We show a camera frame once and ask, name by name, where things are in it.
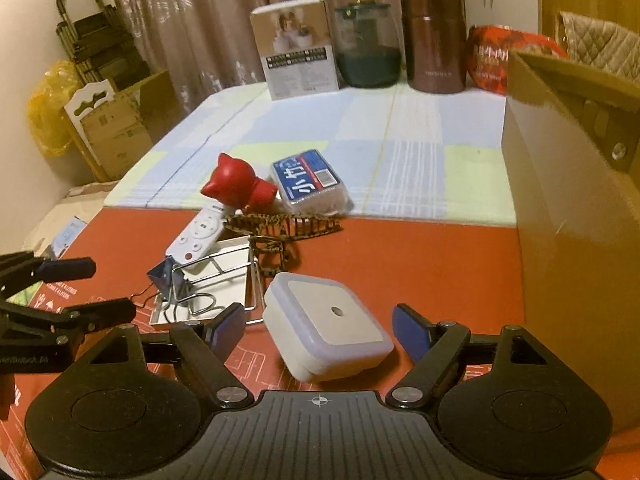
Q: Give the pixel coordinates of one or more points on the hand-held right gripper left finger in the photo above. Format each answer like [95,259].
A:
[227,332]

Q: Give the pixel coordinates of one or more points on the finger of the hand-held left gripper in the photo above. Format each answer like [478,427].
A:
[100,312]
[65,269]

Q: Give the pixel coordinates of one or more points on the white ornate board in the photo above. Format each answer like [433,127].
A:
[90,102]

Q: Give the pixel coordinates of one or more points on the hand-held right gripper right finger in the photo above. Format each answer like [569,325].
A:
[410,337]

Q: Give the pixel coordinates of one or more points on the clear plastic box blue label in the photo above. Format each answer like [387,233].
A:
[307,177]

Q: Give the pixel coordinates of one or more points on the white square night light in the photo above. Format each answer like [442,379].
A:
[325,325]

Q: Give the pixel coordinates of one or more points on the white remote control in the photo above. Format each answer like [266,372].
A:
[195,235]

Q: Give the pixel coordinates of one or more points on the red food packet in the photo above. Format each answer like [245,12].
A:
[492,65]

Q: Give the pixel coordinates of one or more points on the blue binder clip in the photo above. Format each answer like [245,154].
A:
[164,277]

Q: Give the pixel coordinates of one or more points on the brown thermos flask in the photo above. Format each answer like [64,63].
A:
[432,45]

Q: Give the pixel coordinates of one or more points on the quilted beige chair cover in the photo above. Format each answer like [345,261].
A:
[605,42]

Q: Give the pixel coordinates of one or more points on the pale checked tablecloth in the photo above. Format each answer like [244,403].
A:
[400,160]

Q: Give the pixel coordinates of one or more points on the white product box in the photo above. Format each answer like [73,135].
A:
[295,60]

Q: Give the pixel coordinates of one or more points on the leopard print hair clip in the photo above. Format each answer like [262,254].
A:
[280,223]

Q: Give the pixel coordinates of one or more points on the red cat figurine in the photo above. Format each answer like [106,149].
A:
[235,180]

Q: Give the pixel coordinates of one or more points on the green glass jar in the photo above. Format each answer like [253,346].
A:
[367,55]

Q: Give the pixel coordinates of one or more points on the brown cardboard carton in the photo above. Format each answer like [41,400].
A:
[120,130]

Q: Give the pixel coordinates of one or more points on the beige patterned curtain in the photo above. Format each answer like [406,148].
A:
[200,25]

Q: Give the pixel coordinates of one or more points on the brown cardboard box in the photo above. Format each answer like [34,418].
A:
[560,210]

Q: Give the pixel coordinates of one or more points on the yellow plastic bag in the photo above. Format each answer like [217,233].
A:
[47,110]

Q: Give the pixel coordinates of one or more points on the small colourful booklet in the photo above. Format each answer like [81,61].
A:
[67,237]

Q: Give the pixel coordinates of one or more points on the red printed mat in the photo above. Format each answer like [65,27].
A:
[425,270]

